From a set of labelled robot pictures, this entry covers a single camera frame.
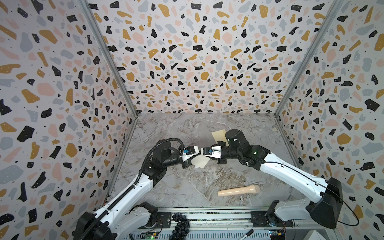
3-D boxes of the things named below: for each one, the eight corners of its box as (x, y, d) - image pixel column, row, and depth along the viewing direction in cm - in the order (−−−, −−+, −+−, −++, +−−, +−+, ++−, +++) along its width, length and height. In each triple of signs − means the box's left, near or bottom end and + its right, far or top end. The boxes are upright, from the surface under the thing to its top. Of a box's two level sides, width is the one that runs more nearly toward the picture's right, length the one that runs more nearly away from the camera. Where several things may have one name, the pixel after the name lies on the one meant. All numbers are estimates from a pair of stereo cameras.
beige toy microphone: (217, 197, 83) (218, 194, 80) (216, 190, 86) (217, 187, 83) (258, 193, 85) (261, 191, 82) (256, 186, 87) (258, 184, 84)
